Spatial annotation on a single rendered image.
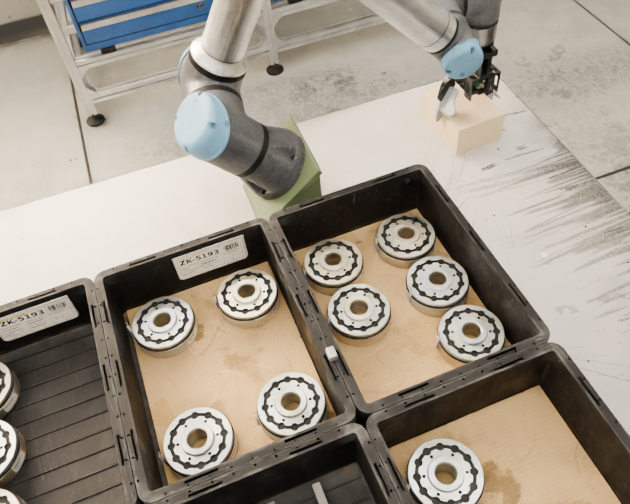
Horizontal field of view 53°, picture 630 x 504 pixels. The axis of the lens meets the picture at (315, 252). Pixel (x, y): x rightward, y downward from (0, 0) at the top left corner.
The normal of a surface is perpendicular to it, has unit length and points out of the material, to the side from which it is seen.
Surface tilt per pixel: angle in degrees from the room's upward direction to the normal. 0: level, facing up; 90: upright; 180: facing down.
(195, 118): 43
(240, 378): 0
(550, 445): 0
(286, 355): 0
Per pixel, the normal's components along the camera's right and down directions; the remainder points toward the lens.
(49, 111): -0.08, -0.62
